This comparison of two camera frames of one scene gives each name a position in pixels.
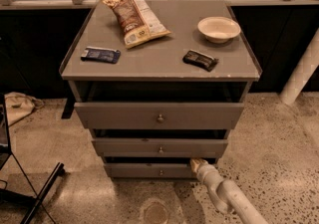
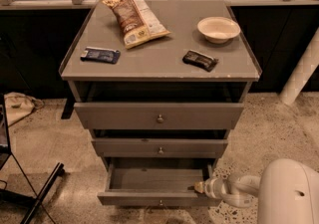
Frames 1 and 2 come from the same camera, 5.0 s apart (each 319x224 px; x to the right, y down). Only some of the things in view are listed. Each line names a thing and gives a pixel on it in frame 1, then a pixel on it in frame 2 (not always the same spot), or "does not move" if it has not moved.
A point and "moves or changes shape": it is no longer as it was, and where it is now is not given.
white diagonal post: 302,74 does not move
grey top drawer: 159,115 does not move
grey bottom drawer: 150,170 moves or changes shape
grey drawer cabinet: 159,81 does not move
